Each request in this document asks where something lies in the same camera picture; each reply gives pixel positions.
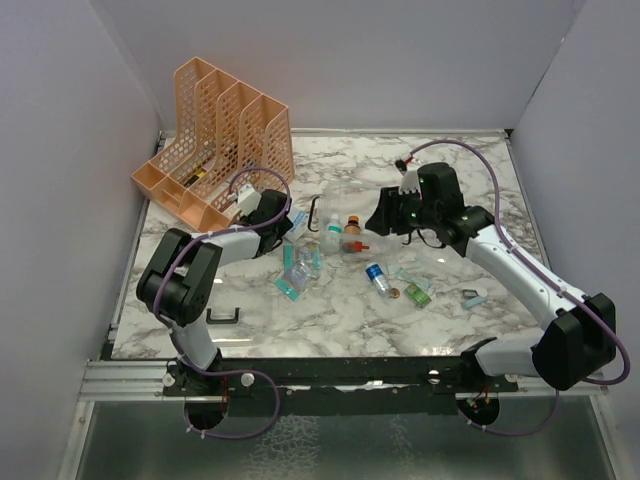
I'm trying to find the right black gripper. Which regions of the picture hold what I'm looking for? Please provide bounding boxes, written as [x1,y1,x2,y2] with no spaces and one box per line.
[366,184,440,236]

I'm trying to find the blue white medicine carton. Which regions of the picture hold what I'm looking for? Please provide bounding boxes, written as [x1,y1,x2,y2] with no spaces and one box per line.
[284,207,308,242]

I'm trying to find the brown bottle orange cap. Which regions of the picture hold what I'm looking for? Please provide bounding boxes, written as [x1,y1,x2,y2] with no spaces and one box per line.
[344,215,362,238]

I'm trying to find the clear plastic medicine box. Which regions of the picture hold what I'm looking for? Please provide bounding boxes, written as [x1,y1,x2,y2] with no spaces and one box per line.
[308,180,403,259]

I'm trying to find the white bottle green cap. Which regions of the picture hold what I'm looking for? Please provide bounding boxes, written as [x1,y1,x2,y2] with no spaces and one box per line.
[321,213,342,255]

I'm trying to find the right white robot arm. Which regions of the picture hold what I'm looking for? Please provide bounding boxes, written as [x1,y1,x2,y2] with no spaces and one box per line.
[365,163,616,391]

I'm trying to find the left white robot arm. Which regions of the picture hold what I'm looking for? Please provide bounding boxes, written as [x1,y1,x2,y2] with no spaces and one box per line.
[136,189,292,395]

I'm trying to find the green small medicine box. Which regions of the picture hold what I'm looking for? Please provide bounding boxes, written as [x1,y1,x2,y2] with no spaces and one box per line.
[404,283,431,308]

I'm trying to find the blue labelled small bottle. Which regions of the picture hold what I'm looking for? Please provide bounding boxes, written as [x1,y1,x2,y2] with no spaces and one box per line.
[365,263,391,297]

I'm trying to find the clear teal sachet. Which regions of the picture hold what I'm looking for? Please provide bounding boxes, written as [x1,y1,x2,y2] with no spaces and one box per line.
[387,260,431,291]

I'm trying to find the clear teal blister packs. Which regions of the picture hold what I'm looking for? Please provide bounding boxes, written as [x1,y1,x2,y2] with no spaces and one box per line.
[274,242,323,302]

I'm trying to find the peach plastic file organizer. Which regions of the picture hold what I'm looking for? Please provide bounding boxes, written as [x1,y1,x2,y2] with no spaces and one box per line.
[132,57,294,232]

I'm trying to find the light blue clip item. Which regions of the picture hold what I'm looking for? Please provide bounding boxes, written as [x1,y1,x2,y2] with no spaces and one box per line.
[462,288,488,310]

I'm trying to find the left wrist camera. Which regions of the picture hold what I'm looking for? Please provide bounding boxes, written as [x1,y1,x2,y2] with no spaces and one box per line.
[235,183,261,216]

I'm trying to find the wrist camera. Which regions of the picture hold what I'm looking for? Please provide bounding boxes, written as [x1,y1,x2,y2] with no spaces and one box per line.
[235,183,261,216]
[394,158,420,195]

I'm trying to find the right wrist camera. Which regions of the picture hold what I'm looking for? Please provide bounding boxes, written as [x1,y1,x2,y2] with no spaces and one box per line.
[394,158,420,195]

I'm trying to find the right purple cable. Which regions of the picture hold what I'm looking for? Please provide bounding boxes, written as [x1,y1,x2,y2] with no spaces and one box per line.
[399,139,632,439]

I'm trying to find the black box lid handle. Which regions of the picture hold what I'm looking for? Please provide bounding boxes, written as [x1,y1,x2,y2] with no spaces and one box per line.
[206,307,241,325]

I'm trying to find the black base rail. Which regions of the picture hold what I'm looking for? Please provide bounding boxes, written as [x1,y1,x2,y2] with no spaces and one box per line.
[163,354,518,416]

